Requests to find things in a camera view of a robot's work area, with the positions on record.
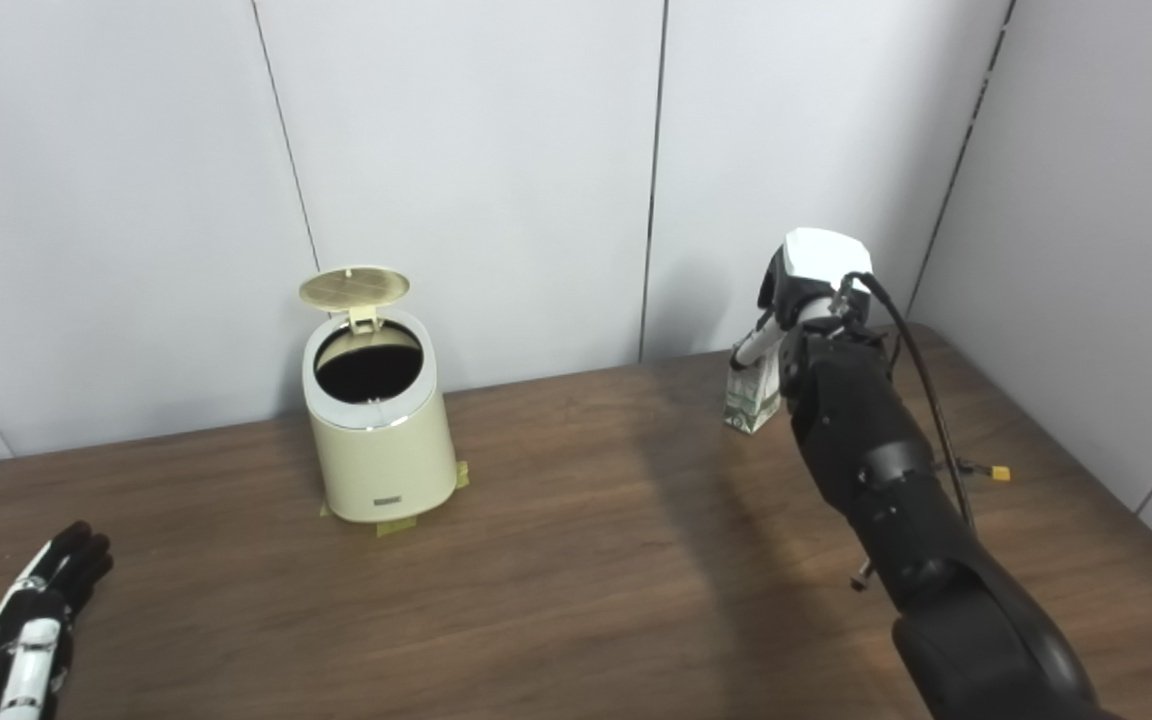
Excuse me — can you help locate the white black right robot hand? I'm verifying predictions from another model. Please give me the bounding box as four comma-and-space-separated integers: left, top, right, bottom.
731, 228, 874, 369

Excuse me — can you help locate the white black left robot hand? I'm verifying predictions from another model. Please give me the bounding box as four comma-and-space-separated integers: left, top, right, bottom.
0, 520, 115, 720

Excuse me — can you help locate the white green milk carton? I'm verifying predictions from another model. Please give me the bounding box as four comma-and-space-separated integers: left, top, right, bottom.
723, 340, 785, 434

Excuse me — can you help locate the cream-colored round trash bin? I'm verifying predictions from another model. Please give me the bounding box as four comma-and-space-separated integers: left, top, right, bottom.
298, 265, 459, 524

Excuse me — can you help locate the cream round bin lid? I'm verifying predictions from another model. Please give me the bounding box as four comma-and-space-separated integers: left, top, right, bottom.
298, 265, 412, 331

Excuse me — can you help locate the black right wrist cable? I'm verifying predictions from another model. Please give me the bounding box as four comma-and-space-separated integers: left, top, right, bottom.
831, 272, 977, 531

